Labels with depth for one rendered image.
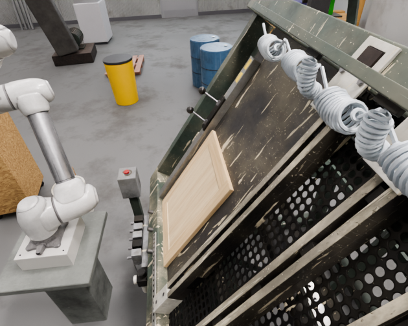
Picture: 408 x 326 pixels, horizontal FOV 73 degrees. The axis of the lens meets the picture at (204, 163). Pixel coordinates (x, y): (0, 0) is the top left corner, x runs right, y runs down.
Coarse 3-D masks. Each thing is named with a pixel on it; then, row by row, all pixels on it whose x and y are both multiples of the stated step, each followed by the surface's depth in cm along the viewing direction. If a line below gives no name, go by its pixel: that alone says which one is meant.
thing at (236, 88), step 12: (252, 60) 123; (252, 72) 126; (240, 84) 128; (228, 96) 131; (228, 108) 135; (216, 120) 139; (204, 132) 142; (192, 144) 149; (192, 156) 151; (180, 168) 155; (168, 180) 162
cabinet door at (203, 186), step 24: (216, 144) 129; (192, 168) 144; (216, 168) 121; (168, 192) 162; (192, 192) 134; (216, 192) 113; (168, 216) 149; (192, 216) 125; (168, 240) 138; (168, 264) 131
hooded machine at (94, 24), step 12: (84, 0) 698; (96, 0) 701; (84, 12) 711; (96, 12) 713; (84, 24) 728; (96, 24) 730; (108, 24) 776; (84, 36) 746; (96, 36) 748; (108, 36) 765
